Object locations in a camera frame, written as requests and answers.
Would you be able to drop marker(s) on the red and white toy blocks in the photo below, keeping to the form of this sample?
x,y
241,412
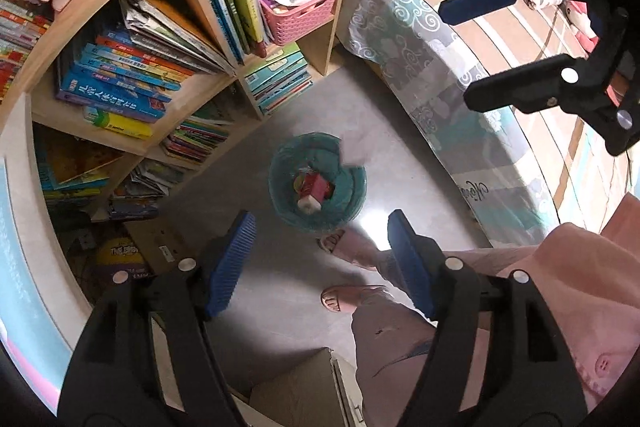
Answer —
x,y
315,187

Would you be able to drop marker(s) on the flat brown cardboard box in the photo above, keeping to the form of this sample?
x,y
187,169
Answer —
x,y
160,242

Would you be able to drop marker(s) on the open cardboard box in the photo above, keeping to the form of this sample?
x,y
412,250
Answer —
x,y
295,387

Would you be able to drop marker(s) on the stack of blue books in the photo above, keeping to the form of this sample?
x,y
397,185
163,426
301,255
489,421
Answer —
x,y
120,77

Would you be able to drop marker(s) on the bed with patterned sheet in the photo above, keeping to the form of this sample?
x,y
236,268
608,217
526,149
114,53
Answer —
x,y
400,32

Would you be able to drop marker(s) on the person's trouser legs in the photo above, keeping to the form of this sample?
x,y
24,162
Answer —
x,y
385,347

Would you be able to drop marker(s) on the person's pink top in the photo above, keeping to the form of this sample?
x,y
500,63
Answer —
x,y
590,282

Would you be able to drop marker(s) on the yellow book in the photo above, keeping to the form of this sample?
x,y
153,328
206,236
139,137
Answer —
x,y
120,124

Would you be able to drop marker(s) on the stack of teal books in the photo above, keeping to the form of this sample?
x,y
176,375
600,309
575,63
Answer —
x,y
277,79

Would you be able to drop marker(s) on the pink white plush toy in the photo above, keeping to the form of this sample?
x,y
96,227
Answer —
x,y
577,14

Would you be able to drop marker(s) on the pink blue printed towel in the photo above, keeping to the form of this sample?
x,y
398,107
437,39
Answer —
x,y
25,307

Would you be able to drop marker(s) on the stack of thin picture books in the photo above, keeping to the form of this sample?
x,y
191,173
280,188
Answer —
x,y
197,139

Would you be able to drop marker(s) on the row of upright green books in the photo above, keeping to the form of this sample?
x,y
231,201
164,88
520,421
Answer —
x,y
235,7

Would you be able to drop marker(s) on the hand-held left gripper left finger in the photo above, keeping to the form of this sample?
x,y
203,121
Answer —
x,y
230,262

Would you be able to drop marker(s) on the stack of large orange books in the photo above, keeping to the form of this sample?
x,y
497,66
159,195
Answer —
x,y
75,162

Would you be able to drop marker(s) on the stack of grey magazines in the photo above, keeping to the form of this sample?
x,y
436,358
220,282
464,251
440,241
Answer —
x,y
150,184

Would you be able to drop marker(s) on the person's slippered foot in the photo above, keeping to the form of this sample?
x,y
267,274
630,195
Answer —
x,y
350,297
347,247

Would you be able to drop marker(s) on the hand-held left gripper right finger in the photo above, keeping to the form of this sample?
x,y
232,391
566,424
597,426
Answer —
x,y
410,267

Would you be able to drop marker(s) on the pile of magazines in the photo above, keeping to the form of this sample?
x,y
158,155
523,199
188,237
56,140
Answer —
x,y
175,27

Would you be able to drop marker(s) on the trash bin with teal bag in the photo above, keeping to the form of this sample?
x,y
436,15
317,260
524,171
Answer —
x,y
340,202

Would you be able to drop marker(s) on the pink plastic basket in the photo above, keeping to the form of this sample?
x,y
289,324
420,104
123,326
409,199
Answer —
x,y
300,24

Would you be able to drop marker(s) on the row of colourful books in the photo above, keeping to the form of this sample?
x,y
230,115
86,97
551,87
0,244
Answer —
x,y
20,37

